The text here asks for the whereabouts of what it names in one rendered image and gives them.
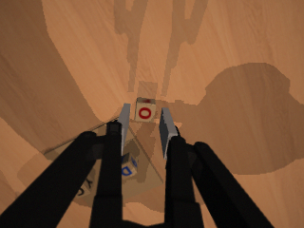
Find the tan wooden letter block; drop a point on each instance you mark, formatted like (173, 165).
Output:
(129, 166)
(85, 188)
(145, 110)

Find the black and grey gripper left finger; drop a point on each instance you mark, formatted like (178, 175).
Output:
(45, 201)

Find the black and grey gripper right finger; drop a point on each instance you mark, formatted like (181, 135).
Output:
(227, 202)

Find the tan flat mat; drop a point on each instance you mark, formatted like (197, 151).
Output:
(146, 179)

